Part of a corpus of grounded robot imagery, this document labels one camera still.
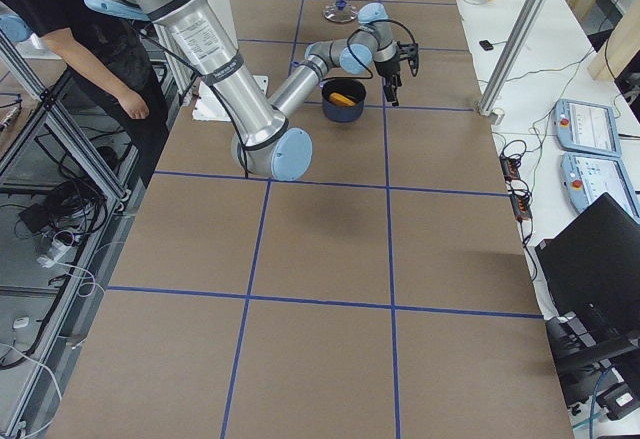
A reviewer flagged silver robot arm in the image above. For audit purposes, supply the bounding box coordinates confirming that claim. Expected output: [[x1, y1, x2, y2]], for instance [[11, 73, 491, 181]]
[[84, 0, 419, 181]]

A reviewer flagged yellow corn cob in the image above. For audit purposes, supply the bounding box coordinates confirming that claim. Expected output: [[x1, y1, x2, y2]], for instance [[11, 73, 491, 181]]
[[328, 92, 357, 107]]

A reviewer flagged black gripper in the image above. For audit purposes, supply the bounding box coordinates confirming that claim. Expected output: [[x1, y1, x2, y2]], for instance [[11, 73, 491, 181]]
[[375, 49, 420, 107]]

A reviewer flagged teach pendant far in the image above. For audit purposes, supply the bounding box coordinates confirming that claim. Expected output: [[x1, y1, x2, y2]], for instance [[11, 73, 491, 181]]
[[553, 98, 622, 158]]

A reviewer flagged person in black clothes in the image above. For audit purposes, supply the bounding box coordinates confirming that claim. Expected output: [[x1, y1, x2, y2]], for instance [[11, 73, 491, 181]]
[[1, 0, 169, 186]]

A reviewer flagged aluminium frame post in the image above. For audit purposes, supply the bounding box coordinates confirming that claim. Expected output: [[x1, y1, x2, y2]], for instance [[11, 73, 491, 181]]
[[478, 0, 546, 125]]

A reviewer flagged blue saucepan with handle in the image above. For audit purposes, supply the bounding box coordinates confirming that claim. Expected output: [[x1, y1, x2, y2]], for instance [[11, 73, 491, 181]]
[[291, 60, 368, 124]]

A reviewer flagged glass lid with blue knob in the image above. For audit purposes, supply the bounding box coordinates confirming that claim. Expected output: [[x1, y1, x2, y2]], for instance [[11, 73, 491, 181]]
[[323, 0, 358, 24]]

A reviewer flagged teach pendant near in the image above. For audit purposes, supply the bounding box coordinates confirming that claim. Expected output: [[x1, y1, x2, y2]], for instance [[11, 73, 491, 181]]
[[561, 152, 639, 220]]

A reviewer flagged black laptop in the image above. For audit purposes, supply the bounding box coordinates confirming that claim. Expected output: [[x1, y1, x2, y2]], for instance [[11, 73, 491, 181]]
[[533, 191, 640, 330]]

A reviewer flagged brown table mat with grid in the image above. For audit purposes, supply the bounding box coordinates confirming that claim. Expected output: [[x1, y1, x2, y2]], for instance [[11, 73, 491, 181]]
[[49, 0, 572, 438]]

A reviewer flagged small black device on table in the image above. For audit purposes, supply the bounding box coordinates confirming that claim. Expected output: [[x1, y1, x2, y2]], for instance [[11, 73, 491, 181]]
[[479, 40, 494, 51]]

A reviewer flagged teach pendant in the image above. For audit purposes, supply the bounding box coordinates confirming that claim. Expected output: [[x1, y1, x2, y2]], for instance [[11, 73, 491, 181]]
[[561, 152, 639, 220], [553, 98, 622, 158]]

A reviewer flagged black usb hub with cables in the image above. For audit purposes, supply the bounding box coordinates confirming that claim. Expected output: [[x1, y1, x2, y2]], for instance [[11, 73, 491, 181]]
[[498, 139, 534, 248]]

